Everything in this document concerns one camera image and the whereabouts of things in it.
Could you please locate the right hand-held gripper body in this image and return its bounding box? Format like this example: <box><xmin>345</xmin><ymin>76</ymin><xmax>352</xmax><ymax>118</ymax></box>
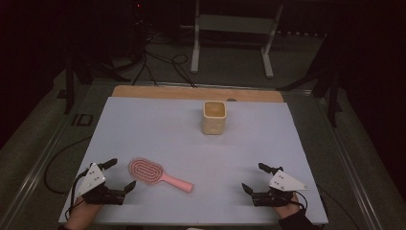
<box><xmin>252</xmin><ymin>170</ymin><xmax>309</xmax><ymax>207</ymax></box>

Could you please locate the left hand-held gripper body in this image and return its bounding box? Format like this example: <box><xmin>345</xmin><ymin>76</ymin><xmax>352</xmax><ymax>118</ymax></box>
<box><xmin>76</xmin><ymin>162</ymin><xmax>125</xmax><ymax>206</ymax></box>

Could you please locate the pink hairbrush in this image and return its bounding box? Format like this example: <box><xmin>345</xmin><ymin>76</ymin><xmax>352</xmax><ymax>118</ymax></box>
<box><xmin>127</xmin><ymin>156</ymin><xmax>194</xmax><ymax>194</ymax></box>

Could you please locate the cream square ceramic cup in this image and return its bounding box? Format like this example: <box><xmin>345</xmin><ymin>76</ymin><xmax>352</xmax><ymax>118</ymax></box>
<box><xmin>201</xmin><ymin>100</ymin><xmax>228</xmax><ymax>136</ymax></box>

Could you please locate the person's right hand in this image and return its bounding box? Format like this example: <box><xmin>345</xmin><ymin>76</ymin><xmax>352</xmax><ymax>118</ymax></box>
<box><xmin>274</xmin><ymin>195</ymin><xmax>303</xmax><ymax>220</ymax></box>

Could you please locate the person's left hand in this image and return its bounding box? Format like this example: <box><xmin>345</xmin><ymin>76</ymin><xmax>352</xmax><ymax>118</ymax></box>
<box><xmin>65</xmin><ymin>195</ymin><xmax>103</xmax><ymax>230</ymax></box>

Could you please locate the white table cover sheet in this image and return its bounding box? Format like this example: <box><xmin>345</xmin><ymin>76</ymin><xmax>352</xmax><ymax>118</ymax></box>
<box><xmin>57</xmin><ymin>96</ymin><xmax>329</xmax><ymax>225</ymax></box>

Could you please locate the black tripod stand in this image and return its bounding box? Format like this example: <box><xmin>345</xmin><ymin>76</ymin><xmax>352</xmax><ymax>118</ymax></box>
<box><xmin>277</xmin><ymin>34</ymin><xmax>344</xmax><ymax>128</ymax></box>
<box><xmin>61</xmin><ymin>47</ymin><xmax>132</xmax><ymax>115</ymax></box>

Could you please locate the white metal stand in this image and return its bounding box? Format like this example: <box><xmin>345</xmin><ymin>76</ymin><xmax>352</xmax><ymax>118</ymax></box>
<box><xmin>180</xmin><ymin>0</ymin><xmax>284</xmax><ymax>80</ymax></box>

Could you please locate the left hand-held gripper black cable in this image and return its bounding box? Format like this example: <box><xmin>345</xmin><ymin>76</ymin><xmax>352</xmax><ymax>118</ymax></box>
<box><xmin>64</xmin><ymin>169</ymin><xmax>91</xmax><ymax>222</ymax></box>

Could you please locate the hand-held gripper black cable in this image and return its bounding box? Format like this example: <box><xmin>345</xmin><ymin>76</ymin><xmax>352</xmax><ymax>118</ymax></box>
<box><xmin>64</xmin><ymin>169</ymin><xmax>91</xmax><ymax>222</ymax></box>
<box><xmin>292</xmin><ymin>190</ymin><xmax>362</xmax><ymax>230</ymax></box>

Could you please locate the right hand-held gripper black cable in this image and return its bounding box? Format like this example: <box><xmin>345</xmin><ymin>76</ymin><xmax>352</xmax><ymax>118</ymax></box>
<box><xmin>292</xmin><ymin>190</ymin><xmax>362</xmax><ymax>230</ymax></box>

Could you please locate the black looped floor cable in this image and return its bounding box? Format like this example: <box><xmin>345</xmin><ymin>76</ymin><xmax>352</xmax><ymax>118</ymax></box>
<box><xmin>132</xmin><ymin>30</ymin><xmax>198</xmax><ymax>89</ymax></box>

